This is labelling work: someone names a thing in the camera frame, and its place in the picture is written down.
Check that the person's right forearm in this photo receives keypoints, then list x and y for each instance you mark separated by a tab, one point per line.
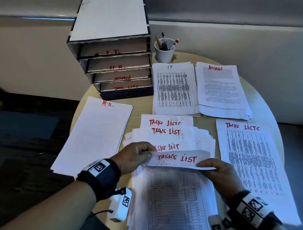
284	226

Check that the Admin paper stack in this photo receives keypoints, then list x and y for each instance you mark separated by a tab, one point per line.
225	113

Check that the I.T. paper stack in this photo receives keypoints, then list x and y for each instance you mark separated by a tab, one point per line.
177	114

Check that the yellow pencil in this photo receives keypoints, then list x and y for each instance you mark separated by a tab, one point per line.
158	42

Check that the thin white letter sheet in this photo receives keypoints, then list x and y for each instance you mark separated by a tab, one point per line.
92	137

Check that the paper sheet marked ADMIN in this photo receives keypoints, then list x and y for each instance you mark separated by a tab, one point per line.
220	87

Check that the round wooden table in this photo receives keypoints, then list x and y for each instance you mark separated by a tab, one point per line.
139	109

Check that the white red-capped marker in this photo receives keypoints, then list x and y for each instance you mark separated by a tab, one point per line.
174	43

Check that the white pen cup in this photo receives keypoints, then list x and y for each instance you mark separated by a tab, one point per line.
164	55

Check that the Task Lists paper stack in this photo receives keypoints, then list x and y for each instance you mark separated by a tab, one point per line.
255	165

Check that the person's right hand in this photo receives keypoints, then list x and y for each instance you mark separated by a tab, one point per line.
222	177

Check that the person's left forearm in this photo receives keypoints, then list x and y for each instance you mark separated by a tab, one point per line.
52	211

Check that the black pen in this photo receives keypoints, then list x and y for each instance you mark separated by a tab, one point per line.
164	39

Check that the person's left hand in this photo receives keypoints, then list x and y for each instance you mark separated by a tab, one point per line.
132	156

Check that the blue pen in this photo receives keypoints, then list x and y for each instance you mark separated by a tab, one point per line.
166	46

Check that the cardboard document tray organizer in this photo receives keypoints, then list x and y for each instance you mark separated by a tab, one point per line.
109	19

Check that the H.R. paper stack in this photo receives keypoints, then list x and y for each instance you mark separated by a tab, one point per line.
129	116

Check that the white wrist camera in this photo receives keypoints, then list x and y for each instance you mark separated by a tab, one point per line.
119	206
216	224

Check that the paper sheet marked IT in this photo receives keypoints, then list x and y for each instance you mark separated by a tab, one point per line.
175	90

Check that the unsorted pile of papers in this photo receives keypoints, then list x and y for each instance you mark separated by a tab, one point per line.
201	139

